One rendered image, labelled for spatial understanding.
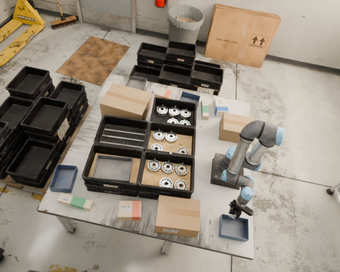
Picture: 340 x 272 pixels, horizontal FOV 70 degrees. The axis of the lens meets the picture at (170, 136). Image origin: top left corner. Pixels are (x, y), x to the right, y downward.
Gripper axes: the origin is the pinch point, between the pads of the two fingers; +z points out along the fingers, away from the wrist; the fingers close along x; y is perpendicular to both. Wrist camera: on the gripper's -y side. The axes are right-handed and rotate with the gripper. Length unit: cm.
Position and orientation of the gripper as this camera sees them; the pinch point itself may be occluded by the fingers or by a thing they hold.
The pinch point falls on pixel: (234, 217)
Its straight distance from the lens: 197.3
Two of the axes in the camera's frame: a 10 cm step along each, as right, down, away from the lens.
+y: -9.7, -2.3, 0.5
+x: -2.0, 6.8, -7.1
